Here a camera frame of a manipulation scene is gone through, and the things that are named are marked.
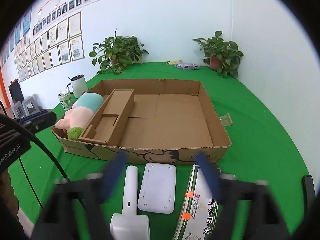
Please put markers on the small clear plastic packet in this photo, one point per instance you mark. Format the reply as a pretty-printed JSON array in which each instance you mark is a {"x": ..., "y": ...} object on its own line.
[{"x": 227, "y": 119}]

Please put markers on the black monitor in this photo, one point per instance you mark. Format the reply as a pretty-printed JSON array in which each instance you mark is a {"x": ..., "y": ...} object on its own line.
[{"x": 16, "y": 92}]

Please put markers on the pink plush toy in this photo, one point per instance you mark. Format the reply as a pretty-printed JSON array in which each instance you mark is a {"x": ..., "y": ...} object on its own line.
[{"x": 80, "y": 112}]

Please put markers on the green white medicine box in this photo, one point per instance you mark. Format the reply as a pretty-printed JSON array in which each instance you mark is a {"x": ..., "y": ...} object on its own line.
[{"x": 200, "y": 212}]

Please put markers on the white flat plastic device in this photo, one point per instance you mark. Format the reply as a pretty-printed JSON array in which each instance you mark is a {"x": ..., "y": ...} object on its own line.
[{"x": 157, "y": 187}]

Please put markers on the large cardboard box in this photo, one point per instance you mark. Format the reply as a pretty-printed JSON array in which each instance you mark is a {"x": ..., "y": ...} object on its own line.
[{"x": 170, "y": 120}]

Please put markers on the white kettle with black lid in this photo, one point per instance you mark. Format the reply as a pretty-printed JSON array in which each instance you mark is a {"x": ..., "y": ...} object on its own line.
[{"x": 78, "y": 86}]

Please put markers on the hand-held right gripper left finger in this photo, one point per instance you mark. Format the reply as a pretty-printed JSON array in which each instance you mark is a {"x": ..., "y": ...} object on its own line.
[{"x": 115, "y": 170}]

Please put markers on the green patterned paper cup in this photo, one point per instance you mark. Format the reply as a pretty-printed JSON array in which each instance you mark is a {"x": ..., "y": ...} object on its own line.
[{"x": 65, "y": 102}]

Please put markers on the grey plastic stool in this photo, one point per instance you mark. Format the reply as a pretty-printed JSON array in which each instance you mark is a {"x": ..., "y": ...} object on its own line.
[
  {"x": 18, "y": 110},
  {"x": 32, "y": 103}
]

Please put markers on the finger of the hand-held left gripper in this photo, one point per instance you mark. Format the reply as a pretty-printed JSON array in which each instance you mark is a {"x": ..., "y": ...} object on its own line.
[{"x": 41, "y": 121}]

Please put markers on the bushy potted green plant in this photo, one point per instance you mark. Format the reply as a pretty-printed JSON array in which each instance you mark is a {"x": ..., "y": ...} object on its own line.
[{"x": 117, "y": 52}]

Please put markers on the blue wall poster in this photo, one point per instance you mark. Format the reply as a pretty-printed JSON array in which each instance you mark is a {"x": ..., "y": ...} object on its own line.
[{"x": 27, "y": 21}]

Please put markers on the yellow flat packet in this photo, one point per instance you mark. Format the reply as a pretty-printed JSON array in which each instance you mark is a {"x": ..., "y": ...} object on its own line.
[{"x": 175, "y": 62}]

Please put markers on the group of framed wall certificates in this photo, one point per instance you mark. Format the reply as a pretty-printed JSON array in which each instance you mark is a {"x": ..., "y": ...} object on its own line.
[{"x": 55, "y": 50}]

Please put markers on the tissue pack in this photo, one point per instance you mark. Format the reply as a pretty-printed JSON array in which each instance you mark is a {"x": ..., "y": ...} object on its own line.
[{"x": 187, "y": 66}]

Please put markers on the black chair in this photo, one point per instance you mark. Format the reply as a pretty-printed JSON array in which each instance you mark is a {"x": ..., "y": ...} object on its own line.
[{"x": 308, "y": 190}]

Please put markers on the green tablecloth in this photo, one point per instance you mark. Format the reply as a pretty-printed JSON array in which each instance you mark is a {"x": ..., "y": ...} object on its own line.
[{"x": 262, "y": 135}]

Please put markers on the white hair dryer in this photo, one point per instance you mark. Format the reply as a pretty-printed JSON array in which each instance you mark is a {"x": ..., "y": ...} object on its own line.
[{"x": 131, "y": 192}]

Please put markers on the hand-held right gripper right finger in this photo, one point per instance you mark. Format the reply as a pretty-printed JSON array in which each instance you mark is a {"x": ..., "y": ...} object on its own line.
[{"x": 208, "y": 175}]

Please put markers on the potted plant in red pot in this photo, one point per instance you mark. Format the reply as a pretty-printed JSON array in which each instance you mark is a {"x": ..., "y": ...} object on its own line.
[{"x": 221, "y": 52}]

